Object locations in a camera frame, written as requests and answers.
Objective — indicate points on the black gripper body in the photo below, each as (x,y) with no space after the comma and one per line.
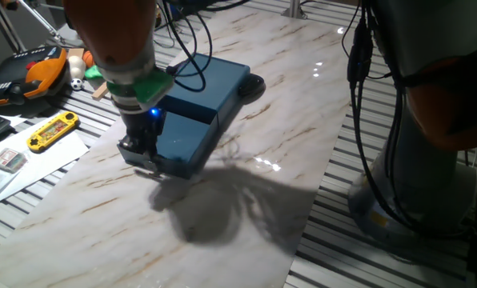
(144,128)

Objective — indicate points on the grey metal bar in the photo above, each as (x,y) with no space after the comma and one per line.
(7,28)

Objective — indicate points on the blue drawer box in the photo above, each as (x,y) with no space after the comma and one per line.
(182,144)

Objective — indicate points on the thin metal rod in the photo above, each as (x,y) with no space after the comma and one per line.
(42,20)

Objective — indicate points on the green printed wrist mount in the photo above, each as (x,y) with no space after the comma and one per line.
(154,88)

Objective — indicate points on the small orange basketball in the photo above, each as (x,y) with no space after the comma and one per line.
(88,58)

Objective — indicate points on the flat tan wooden block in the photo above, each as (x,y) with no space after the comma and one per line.
(76,52)

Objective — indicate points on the small soccer ball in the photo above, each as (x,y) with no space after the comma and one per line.
(77,84)

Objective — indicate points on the yellow handheld game console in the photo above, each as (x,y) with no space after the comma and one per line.
(52,131)

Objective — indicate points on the long wooden block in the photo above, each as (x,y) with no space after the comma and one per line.
(99,93)

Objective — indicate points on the white gourd shaped toy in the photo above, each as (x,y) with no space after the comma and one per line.
(77,67)

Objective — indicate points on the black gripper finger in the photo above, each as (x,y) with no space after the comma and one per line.
(152,158)
(128,144)

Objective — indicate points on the blank white paper sheet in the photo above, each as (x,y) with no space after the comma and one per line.
(54,156)

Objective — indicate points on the marble pattern mat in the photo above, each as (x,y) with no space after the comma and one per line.
(102,232)

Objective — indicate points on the small clear card box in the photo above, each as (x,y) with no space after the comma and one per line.
(9,160)

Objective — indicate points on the aluminium frame profile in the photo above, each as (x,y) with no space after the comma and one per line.
(294,9)

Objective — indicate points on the black and orange teach pendant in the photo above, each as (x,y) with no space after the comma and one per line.
(42,74)

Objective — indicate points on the person's hand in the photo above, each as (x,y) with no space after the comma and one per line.
(10,4)

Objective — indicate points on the black round disc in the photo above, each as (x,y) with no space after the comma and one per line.
(252,85)

